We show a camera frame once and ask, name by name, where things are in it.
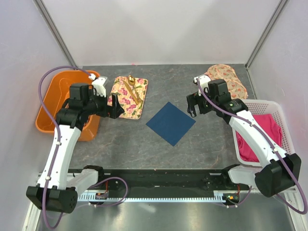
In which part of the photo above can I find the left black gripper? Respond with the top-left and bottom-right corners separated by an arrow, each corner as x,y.
84,89 -> 124,119

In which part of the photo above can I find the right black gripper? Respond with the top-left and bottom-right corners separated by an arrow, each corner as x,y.
186,89 -> 218,118

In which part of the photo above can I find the gold knife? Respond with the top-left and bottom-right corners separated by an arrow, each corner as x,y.
123,80 -> 139,104

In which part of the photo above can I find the dark blue paper napkin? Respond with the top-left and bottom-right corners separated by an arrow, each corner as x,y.
146,102 -> 195,146

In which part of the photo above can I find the gold spoon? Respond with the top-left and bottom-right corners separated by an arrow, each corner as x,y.
128,75 -> 136,87

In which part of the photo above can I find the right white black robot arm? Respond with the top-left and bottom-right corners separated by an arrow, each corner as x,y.
186,75 -> 301,197

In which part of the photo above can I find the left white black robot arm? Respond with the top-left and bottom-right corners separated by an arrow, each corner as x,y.
26,83 -> 124,214

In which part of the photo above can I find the floral rectangular tray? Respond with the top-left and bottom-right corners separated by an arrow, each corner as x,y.
111,76 -> 149,120

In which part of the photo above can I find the orange plastic basin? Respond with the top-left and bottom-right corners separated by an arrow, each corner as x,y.
36,70 -> 100,141

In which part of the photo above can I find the white perforated plastic basket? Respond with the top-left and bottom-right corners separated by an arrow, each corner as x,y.
243,99 -> 295,154

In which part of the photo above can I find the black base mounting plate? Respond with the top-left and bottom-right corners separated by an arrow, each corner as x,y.
99,169 -> 249,199

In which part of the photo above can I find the pink cloth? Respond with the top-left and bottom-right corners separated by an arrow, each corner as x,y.
236,114 -> 282,163

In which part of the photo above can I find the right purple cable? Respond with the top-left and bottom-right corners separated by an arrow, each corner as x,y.
196,77 -> 308,215

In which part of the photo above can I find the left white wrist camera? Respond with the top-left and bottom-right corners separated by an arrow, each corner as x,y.
89,74 -> 108,97

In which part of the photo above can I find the white slotted cable duct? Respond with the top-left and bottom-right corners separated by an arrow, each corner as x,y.
77,192 -> 235,203

